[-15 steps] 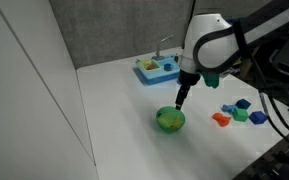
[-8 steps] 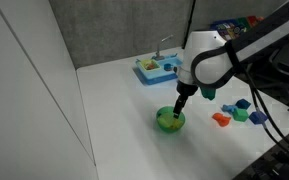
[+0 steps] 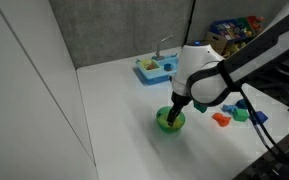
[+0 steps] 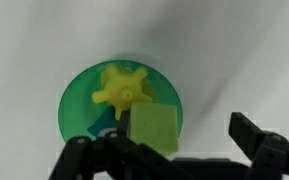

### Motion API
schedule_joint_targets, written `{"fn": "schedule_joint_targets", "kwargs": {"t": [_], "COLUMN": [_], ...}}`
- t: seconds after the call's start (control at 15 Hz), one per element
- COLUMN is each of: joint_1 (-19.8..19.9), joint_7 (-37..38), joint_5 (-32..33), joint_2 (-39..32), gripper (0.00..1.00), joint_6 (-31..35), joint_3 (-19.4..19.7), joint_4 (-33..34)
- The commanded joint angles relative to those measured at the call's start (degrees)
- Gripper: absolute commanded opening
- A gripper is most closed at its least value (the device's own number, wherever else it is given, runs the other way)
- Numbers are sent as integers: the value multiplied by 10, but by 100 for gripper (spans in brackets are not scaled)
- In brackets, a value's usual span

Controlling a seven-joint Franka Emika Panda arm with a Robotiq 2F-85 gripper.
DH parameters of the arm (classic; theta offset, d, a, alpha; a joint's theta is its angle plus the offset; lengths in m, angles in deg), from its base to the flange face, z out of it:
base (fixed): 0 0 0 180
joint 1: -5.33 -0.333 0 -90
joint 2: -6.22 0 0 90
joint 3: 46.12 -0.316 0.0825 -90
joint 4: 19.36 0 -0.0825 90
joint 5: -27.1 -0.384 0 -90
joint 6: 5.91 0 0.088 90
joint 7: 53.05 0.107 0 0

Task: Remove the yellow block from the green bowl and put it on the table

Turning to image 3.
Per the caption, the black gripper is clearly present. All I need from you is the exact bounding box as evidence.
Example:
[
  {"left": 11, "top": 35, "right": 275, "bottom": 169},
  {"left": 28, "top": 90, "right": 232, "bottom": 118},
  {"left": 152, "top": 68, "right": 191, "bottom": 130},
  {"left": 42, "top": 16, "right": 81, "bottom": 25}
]
[{"left": 167, "top": 92, "right": 191, "bottom": 127}]

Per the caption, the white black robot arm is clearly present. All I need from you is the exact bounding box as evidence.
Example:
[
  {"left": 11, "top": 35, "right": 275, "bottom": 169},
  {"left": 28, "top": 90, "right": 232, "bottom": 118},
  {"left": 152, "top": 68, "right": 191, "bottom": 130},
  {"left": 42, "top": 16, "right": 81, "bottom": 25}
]
[{"left": 167, "top": 1, "right": 289, "bottom": 125}]

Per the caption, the green plastic bowl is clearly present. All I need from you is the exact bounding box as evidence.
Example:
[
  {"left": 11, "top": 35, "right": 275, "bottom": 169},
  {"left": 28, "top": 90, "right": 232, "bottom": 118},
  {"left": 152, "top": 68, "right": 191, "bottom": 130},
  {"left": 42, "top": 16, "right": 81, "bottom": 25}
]
[{"left": 156, "top": 106, "right": 186, "bottom": 133}]

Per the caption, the teal block on gripper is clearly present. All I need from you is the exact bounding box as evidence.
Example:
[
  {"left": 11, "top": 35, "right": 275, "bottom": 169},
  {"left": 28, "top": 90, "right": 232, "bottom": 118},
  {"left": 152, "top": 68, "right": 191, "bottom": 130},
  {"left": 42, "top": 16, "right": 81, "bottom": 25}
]
[{"left": 194, "top": 101, "right": 207, "bottom": 113}]

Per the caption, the orange toy block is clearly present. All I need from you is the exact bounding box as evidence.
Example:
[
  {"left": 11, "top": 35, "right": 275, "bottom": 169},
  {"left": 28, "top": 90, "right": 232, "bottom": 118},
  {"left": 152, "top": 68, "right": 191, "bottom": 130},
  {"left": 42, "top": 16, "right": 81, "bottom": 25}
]
[{"left": 212, "top": 113, "right": 231, "bottom": 127}]

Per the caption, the light blue toy block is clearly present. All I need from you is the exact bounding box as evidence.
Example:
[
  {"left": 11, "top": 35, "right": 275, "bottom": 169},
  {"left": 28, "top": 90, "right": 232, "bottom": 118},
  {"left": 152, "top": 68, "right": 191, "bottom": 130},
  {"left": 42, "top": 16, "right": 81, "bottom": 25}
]
[{"left": 222, "top": 104, "right": 237, "bottom": 113}]

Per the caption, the green cube block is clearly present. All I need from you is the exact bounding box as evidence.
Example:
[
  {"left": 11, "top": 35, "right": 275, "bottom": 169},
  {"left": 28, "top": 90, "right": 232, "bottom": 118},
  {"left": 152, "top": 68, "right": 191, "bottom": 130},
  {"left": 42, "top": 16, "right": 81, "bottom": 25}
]
[{"left": 233, "top": 109, "right": 249, "bottom": 122}]

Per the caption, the dark blue cube block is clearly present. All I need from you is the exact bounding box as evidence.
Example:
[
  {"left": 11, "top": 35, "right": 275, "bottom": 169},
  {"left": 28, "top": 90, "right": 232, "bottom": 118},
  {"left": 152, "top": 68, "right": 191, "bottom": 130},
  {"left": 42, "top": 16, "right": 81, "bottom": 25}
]
[{"left": 236, "top": 99, "right": 247, "bottom": 109}]

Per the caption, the bright blue cube block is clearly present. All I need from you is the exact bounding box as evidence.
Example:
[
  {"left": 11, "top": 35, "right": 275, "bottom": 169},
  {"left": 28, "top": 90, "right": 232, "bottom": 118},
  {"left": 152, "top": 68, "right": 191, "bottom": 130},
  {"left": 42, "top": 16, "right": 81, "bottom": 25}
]
[{"left": 249, "top": 111, "right": 268, "bottom": 124}]

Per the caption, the blue toy cup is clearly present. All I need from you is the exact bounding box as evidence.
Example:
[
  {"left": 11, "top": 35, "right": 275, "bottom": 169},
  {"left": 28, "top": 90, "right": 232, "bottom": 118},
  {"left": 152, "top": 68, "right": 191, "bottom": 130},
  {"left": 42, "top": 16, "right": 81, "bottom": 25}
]
[{"left": 164, "top": 63, "right": 174, "bottom": 71}]

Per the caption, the blue toy sink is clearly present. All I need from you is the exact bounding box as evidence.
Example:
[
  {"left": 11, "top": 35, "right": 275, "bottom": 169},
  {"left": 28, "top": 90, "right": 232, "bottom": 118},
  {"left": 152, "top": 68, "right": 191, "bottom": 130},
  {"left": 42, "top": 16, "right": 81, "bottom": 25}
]
[{"left": 136, "top": 54, "right": 178, "bottom": 85}]

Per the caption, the yellow-green toy basket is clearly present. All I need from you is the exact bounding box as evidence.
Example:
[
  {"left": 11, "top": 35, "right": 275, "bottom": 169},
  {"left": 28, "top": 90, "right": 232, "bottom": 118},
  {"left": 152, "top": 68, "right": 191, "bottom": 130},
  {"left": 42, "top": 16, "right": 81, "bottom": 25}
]
[{"left": 140, "top": 59, "right": 160, "bottom": 71}]

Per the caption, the grey toy faucet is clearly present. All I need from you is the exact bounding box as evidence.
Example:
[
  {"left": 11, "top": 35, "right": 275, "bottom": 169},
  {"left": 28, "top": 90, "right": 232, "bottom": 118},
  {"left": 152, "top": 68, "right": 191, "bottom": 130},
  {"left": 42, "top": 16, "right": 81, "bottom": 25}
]
[{"left": 152, "top": 34, "right": 174, "bottom": 60}]

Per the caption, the cardboard box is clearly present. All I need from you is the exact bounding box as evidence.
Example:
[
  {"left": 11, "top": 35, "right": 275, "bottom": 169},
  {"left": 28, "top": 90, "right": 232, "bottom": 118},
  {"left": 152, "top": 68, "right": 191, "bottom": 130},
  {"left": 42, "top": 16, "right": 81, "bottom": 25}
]
[{"left": 205, "top": 32, "right": 227, "bottom": 54}]

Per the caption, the toy-filled storage box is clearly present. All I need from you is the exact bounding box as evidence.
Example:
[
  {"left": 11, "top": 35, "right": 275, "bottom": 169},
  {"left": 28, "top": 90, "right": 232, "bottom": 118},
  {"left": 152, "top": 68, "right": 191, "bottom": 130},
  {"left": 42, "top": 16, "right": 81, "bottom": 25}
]
[{"left": 207, "top": 16, "right": 264, "bottom": 58}]

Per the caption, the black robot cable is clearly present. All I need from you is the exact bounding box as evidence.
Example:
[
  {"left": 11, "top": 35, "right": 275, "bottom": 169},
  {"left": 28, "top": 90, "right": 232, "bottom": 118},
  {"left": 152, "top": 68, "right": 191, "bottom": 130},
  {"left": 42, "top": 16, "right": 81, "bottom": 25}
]
[{"left": 240, "top": 86, "right": 289, "bottom": 168}]

